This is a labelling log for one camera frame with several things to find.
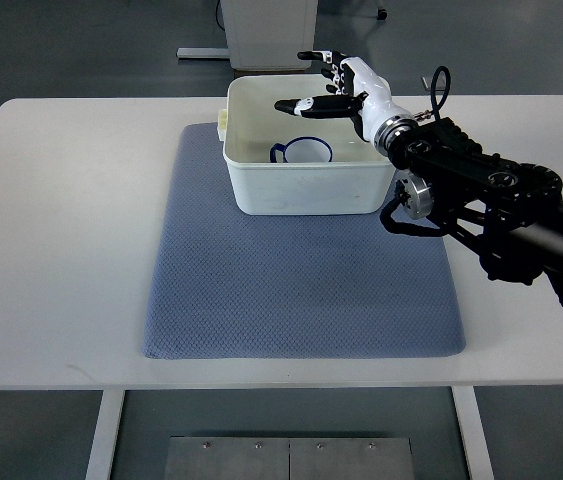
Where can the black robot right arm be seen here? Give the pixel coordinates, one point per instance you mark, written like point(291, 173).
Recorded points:
point(509, 214)

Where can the grey metal bar on floor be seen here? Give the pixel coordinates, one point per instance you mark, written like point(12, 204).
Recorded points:
point(201, 53)

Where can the white cabinet in background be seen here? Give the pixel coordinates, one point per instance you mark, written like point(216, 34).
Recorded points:
point(267, 35)

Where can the blue enamel mug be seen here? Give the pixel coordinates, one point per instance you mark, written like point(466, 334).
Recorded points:
point(301, 150)

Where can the grey metal floor plate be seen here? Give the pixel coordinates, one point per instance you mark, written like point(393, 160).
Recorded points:
point(288, 458)

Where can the blue quilted mat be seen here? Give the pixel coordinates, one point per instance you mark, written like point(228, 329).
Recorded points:
point(230, 285)

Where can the left white table leg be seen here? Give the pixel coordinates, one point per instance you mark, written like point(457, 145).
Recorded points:
point(106, 431)

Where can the small grey floor plate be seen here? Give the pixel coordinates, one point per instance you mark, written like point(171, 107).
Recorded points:
point(438, 85)

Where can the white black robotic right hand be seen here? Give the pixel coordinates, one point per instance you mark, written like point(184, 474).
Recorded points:
point(356, 92)

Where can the white plastic box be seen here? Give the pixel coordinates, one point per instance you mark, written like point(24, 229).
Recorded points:
point(356, 181)

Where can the right white table leg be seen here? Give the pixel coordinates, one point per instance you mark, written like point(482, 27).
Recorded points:
point(472, 433)

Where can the white table leg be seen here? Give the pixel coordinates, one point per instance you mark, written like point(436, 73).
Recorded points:
point(472, 433)
point(106, 431)

